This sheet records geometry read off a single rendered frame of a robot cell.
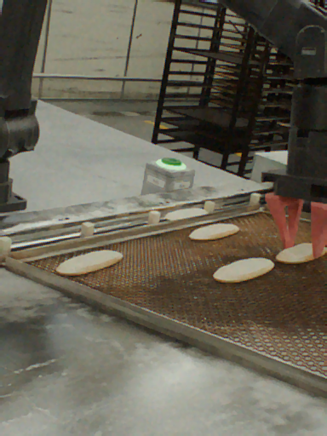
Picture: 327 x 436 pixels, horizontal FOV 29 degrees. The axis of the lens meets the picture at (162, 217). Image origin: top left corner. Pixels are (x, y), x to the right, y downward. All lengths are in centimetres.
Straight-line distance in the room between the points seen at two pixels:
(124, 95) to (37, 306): 658
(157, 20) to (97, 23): 86
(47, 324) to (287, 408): 22
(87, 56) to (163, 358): 625
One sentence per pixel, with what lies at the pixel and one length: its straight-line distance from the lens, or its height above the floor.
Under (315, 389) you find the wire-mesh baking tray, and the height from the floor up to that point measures 96.
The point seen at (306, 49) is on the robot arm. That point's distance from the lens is 75.
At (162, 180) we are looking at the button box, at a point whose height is 87.
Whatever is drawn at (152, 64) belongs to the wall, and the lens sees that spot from 735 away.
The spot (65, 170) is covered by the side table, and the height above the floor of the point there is 82.
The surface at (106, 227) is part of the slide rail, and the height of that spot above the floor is 85.
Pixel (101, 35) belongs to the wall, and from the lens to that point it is 677.
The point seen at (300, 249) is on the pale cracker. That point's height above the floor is 93.
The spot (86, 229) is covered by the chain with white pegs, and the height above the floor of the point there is 86.
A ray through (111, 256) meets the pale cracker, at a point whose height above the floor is 91.
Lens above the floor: 119
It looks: 19 degrees down
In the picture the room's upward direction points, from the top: 10 degrees clockwise
